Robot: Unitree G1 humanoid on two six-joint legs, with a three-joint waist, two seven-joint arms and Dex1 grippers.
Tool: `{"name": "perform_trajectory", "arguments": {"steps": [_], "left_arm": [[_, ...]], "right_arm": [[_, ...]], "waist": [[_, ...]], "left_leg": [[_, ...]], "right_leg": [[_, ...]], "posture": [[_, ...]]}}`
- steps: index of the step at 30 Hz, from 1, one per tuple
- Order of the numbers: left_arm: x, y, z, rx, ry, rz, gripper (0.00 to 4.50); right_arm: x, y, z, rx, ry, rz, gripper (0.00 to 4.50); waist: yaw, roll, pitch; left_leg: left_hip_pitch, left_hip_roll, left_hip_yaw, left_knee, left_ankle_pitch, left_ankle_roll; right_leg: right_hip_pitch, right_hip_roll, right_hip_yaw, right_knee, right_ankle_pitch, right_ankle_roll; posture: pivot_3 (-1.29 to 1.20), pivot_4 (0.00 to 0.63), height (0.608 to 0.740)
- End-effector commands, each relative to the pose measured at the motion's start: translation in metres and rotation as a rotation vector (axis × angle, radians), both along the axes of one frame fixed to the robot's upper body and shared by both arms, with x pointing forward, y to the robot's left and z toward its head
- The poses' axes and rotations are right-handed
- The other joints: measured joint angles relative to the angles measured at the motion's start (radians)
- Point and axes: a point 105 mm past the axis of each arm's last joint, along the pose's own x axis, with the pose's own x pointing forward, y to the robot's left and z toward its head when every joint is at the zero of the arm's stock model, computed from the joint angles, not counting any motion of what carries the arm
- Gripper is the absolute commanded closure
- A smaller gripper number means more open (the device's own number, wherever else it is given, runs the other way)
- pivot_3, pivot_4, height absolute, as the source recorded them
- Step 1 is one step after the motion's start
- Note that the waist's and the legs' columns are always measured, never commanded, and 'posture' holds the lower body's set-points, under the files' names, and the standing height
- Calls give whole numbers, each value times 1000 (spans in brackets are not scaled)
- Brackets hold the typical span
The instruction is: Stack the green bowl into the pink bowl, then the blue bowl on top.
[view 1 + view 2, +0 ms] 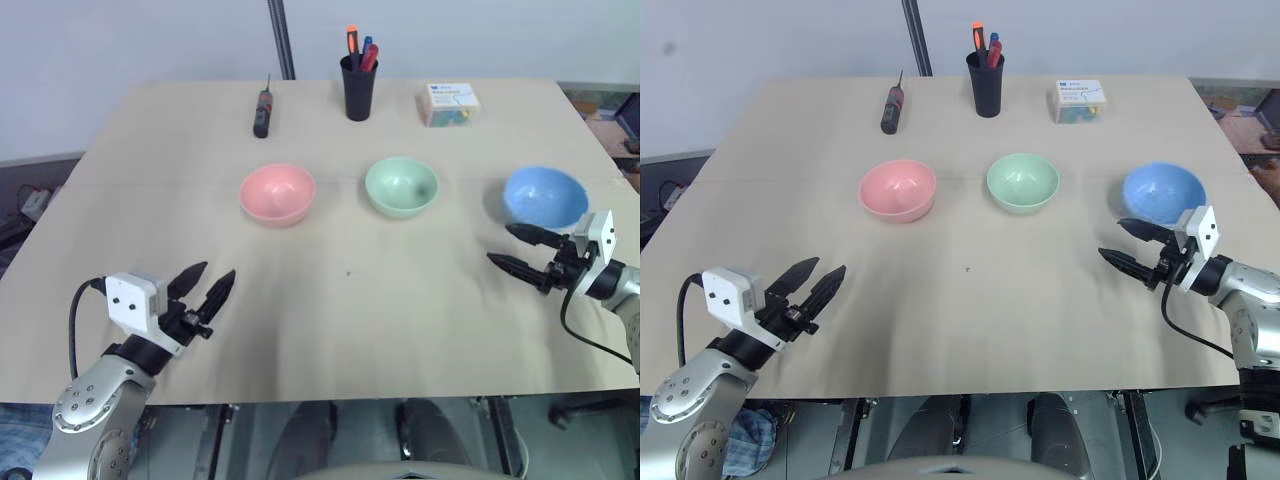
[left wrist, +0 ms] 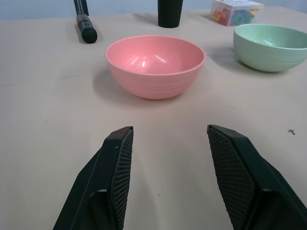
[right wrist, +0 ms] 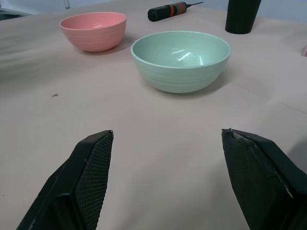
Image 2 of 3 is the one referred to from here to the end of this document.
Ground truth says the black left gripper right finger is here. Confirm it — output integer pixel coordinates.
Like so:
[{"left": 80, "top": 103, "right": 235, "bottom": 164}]
[{"left": 207, "top": 124, "right": 307, "bottom": 230}]

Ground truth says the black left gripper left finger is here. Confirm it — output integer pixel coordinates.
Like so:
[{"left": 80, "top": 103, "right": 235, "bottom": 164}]
[{"left": 53, "top": 126, "right": 134, "bottom": 230}]

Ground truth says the pink plastic bowl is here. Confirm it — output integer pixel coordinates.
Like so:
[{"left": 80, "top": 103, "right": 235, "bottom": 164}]
[{"left": 105, "top": 35, "right": 205, "bottom": 100}]

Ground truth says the green plastic bowl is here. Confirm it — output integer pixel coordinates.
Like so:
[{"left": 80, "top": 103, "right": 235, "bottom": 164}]
[{"left": 233, "top": 23, "right": 307, "bottom": 72}]

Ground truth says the black marker with red band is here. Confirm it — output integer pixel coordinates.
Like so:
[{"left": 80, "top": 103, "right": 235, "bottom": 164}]
[{"left": 76, "top": 14, "right": 98, "bottom": 45}]

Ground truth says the clear box of coloured blocks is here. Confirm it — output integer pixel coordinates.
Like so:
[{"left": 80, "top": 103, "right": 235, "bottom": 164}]
[{"left": 210, "top": 0, "right": 265, "bottom": 27}]

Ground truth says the black plastic cup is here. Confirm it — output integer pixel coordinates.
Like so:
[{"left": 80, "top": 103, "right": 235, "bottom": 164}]
[{"left": 157, "top": 0, "right": 183, "bottom": 28}]

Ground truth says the black dotted strap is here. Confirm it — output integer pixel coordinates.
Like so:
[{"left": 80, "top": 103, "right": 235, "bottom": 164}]
[{"left": 73, "top": 0, "right": 89, "bottom": 17}]

